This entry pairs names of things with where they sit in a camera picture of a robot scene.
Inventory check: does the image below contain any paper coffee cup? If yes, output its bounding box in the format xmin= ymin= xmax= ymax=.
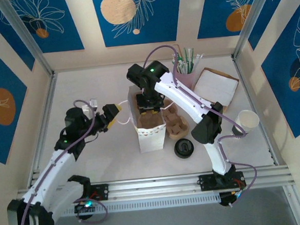
xmin=229 ymin=109 xmax=261 ymax=138

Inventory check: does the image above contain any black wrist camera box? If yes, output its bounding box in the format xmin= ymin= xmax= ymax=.
xmin=63 ymin=106 xmax=88 ymax=129
xmin=125 ymin=63 xmax=148 ymax=88

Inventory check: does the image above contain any aluminium mounting rail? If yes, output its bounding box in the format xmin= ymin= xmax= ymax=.
xmin=15 ymin=164 xmax=294 ymax=209

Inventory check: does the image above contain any white napkin stack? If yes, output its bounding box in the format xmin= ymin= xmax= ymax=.
xmin=193 ymin=69 xmax=240 ymax=107

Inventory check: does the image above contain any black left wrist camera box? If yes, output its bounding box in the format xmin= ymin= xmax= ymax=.
xmin=63 ymin=106 xmax=88 ymax=129

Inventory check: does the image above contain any white cartoon animal paper bag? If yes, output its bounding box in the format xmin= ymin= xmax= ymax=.
xmin=110 ymin=82 xmax=176 ymax=156

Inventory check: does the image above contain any black controller box with LED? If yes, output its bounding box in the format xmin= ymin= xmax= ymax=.
xmin=218 ymin=190 xmax=243 ymax=209
xmin=73 ymin=200 xmax=96 ymax=222

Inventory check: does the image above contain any aluminium frame post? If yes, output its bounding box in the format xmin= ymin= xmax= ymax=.
xmin=0 ymin=0 xmax=54 ymax=79
xmin=228 ymin=0 xmax=285 ymax=60

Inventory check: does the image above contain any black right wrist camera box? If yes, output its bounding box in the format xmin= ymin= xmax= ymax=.
xmin=125 ymin=63 xmax=148 ymax=88

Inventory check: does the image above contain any brown cardboard napkin tray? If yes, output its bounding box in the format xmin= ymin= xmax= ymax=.
xmin=191 ymin=65 xmax=242 ymax=115

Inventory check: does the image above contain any aluminium frame leg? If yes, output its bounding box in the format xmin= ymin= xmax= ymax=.
xmin=283 ymin=184 xmax=300 ymax=225

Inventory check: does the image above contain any black plastic cup lid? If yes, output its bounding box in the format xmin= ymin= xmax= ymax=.
xmin=174 ymin=137 xmax=196 ymax=160

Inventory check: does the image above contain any white green printed straw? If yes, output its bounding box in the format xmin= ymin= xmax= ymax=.
xmin=172 ymin=52 xmax=183 ymax=74
xmin=177 ymin=56 xmax=189 ymax=74

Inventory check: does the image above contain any white paper-wrapped straw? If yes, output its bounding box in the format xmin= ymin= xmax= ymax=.
xmin=191 ymin=52 xmax=206 ymax=71

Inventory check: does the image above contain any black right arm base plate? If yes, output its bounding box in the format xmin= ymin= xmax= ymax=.
xmin=198 ymin=171 xmax=247 ymax=192

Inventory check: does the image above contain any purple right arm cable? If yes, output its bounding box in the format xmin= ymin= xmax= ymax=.
xmin=144 ymin=39 xmax=260 ymax=212

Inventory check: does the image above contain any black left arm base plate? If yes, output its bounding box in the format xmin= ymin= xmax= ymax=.
xmin=89 ymin=183 xmax=110 ymax=202

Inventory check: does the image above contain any pink straw holder cup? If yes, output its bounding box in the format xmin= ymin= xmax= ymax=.
xmin=174 ymin=68 xmax=197 ymax=90

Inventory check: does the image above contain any grey slotted cable duct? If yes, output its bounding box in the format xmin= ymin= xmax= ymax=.
xmin=61 ymin=193 xmax=221 ymax=217

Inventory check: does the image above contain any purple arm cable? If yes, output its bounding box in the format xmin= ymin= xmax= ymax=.
xmin=10 ymin=98 xmax=109 ymax=225
xmin=144 ymin=39 xmax=260 ymax=212

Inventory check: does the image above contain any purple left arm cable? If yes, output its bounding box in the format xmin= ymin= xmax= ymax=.
xmin=10 ymin=98 xmax=109 ymax=225

